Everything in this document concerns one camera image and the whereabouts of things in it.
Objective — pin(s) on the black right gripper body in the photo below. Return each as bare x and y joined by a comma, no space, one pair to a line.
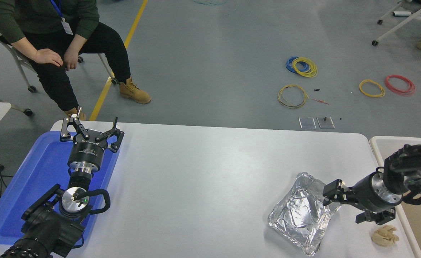
364,195

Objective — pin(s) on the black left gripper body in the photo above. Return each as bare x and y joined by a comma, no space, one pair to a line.
86,152

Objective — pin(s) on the silver foil tray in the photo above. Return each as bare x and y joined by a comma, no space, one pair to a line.
300,218

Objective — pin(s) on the person's right forearm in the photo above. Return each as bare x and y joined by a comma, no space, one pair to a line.
24,48

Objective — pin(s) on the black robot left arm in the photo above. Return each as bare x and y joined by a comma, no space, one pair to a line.
49,229

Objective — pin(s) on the person's left forearm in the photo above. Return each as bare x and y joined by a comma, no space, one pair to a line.
77,42

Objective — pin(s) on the clear plastic plate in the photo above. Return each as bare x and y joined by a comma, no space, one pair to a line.
325,123
307,123

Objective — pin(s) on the person's left hand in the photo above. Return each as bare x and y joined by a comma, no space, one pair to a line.
71,59

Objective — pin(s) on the person's right hand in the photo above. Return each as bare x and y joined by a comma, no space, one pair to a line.
49,57

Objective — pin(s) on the crumpled tan paper ball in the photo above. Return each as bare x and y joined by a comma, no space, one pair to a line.
385,235

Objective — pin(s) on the grey wheeled stand leg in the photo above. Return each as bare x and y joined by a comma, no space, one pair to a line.
28,112

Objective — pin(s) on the blue plastic tray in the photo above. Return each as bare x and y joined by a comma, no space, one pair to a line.
34,179

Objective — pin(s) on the grey wheeled chair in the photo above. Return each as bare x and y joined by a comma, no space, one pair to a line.
20,62

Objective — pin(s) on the white ID badge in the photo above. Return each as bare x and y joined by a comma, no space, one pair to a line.
67,27

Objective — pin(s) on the white wheeled chair frame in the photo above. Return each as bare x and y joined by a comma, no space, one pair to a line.
393,30

